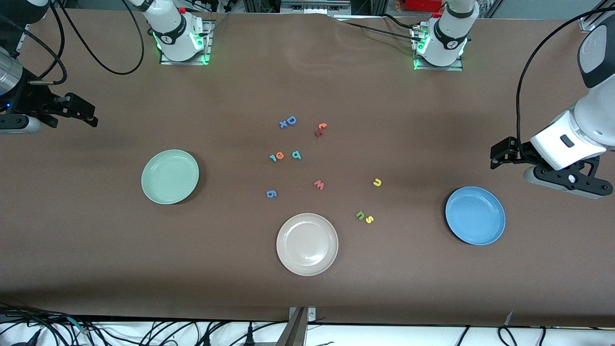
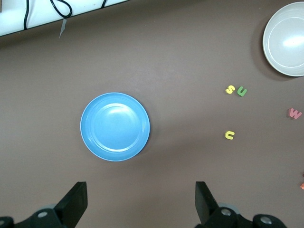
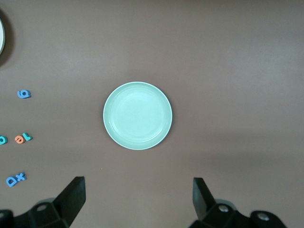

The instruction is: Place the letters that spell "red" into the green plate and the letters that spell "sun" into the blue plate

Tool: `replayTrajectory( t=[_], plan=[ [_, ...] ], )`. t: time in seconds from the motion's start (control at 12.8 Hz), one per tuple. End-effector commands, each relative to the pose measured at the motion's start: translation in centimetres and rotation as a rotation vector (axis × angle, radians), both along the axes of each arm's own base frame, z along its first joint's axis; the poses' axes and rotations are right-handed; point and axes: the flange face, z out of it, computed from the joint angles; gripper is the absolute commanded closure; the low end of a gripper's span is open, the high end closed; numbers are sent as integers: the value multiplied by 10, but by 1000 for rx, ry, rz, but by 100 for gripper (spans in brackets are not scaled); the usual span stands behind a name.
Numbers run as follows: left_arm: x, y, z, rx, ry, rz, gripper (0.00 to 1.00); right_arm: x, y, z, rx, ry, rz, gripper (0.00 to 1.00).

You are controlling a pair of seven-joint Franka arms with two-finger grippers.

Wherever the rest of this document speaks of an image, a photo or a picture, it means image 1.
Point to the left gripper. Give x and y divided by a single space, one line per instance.
521 151

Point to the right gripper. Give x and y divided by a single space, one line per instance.
30 103

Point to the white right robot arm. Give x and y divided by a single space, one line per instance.
175 36

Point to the blue plate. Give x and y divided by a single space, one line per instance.
475 216

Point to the light green plate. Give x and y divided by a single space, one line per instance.
170 177

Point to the brown table cover sheet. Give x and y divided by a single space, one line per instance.
96 264

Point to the aluminium corner profile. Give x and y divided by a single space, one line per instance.
588 23

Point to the red box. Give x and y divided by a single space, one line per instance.
423 5

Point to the blue letter D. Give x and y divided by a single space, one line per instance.
291 120

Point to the beige plate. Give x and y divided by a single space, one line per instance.
307 244

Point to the grey metal device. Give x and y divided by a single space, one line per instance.
314 7

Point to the black power plug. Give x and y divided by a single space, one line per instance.
250 339

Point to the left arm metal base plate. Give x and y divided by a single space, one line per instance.
456 67

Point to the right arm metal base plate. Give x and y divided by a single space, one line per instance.
208 41

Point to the aluminium table edge bracket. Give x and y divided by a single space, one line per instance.
300 331

